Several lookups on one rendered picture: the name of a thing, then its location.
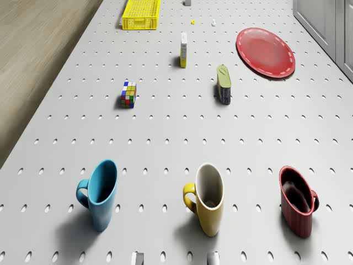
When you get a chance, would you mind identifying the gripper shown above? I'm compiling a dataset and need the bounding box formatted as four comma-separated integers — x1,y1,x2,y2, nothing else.
131,251,220,265

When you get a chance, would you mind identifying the blue mug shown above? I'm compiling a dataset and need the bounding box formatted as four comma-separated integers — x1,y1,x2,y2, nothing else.
76,158,119,233

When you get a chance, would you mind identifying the yellow mug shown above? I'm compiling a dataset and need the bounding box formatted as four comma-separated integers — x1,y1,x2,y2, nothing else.
182,162,225,238

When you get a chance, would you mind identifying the puzzle cube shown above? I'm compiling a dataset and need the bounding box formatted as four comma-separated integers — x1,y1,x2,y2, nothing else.
120,81,137,109

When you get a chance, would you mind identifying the red mug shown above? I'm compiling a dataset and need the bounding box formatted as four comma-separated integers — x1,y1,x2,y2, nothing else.
278,165,320,239

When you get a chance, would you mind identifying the yellow white carton box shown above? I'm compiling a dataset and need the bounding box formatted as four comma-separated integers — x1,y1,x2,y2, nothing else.
180,32,189,68

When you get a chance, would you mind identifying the yellow basket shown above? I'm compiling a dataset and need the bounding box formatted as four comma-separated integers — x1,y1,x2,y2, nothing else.
122,0,162,30

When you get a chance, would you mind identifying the red plate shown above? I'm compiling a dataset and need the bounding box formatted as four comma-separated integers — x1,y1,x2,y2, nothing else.
235,27,296,79

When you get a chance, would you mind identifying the white cabinet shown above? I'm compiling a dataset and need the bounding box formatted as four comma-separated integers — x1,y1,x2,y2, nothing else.
292,0,353,83

